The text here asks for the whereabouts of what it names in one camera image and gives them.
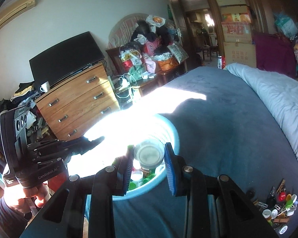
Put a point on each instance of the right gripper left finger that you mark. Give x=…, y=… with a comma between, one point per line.
x=63, y=215

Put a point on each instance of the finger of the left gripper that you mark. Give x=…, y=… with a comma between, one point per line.
x=48, y=155
x=79, y=145

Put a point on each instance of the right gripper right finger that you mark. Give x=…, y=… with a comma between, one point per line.
x=214, y=205

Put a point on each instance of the clear plastic lid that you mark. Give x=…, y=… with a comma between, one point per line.
x=149, y=153

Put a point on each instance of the person left hand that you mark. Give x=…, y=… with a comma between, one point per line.
x=16, y=197

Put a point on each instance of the wooden drawer dresser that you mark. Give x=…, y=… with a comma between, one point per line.
x=76, y=104

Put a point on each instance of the white mug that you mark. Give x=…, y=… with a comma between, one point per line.
x=45, y=87

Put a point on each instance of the light blue plastic basin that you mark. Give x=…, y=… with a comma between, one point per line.
x=148, y=136

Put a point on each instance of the white printed bottle cap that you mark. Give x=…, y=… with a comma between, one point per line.
x=283, y=229

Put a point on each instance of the black television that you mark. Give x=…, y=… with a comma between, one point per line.
x=64, y=59

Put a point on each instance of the cluttered chair pile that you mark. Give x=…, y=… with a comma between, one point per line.
x=141, y=36

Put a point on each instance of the white duvet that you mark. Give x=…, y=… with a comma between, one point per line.
x=278, y=92

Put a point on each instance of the air conditioner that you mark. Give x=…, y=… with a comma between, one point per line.
x=14, y=10

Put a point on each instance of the cardboard boxes stack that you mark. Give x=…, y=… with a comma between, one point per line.
x=236, y=23

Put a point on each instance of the magenta cloth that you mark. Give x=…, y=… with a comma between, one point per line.
x=275, y=53

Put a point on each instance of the wooden door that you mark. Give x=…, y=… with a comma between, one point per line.
x=184, y=32

